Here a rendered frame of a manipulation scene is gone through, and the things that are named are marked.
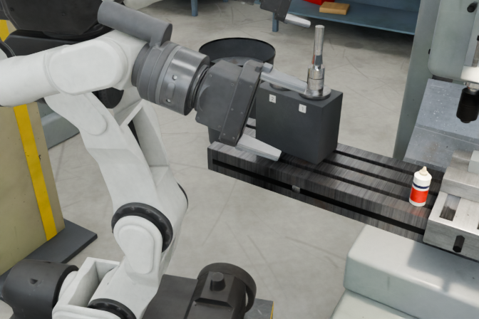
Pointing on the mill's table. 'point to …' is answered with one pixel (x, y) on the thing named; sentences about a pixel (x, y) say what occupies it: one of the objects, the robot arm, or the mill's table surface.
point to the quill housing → (455, 20)
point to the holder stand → (299, 120)
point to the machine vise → (455, 216)
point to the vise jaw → (460, 184)
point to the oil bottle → (420, 187)
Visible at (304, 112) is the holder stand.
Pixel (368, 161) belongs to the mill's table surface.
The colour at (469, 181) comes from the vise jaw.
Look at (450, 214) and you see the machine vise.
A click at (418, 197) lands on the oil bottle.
